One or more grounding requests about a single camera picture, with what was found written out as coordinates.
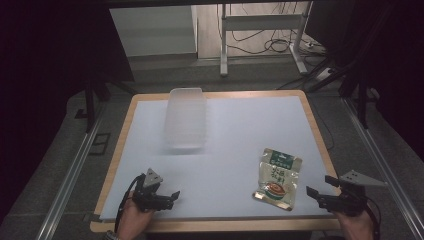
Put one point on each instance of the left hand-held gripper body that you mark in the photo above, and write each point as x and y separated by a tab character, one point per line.
150	188

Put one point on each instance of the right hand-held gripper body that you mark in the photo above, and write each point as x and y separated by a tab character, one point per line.
350	196

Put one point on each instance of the person's right hand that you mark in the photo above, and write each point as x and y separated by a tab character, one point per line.
355	226

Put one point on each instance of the person's left hand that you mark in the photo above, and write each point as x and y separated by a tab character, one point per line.
133	218

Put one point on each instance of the beige seasoning packet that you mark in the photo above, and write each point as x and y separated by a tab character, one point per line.
278	180

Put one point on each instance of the wooden table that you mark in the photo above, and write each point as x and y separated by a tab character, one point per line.
213	226

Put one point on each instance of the silver wristwatch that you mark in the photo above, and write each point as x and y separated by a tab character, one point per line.
111	236

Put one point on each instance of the clear plastic container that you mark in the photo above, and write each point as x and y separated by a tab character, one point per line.
185	118

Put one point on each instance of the white table mat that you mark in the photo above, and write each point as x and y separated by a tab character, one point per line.
233	133

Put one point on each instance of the black metal stand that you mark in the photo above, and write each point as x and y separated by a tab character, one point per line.
91	96
361	96

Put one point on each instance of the white power strip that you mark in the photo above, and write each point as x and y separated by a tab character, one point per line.
325	74

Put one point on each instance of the silver metal floor rail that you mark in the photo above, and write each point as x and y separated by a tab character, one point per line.
383	166
70	180

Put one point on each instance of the white wall panel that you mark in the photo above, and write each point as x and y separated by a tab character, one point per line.
153	31

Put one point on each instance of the white desk frame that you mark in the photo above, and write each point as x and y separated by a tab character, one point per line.
263	22

